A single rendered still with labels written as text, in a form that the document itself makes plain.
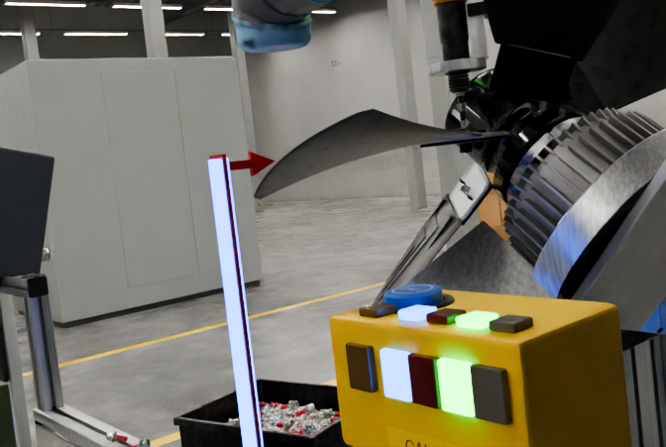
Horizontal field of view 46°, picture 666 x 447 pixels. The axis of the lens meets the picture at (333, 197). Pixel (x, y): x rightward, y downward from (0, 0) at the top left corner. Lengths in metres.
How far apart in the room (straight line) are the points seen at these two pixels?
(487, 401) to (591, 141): 0.51
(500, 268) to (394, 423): 0.43
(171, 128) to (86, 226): 1.19
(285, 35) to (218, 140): 6.81
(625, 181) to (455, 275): 0.22
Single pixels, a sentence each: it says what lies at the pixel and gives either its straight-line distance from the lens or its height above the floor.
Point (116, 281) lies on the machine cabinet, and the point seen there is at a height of 0.31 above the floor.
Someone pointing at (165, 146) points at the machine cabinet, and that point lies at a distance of 7.30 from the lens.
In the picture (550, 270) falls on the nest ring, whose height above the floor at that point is 1.03.
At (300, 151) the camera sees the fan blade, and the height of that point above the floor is 1.19.
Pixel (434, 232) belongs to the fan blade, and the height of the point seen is 1.06.
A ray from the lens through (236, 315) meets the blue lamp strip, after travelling 0.74.
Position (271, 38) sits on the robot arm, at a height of 1.30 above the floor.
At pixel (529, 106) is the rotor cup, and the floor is 1.21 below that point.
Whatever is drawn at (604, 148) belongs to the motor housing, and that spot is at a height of 1.15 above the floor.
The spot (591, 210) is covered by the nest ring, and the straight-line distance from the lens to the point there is 0.84.
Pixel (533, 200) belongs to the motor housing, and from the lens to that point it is 0.90.
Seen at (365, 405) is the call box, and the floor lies 1.02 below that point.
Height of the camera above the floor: 1.18
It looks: 3 degrees down
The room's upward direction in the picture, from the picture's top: 7 degrees counter-clockwise
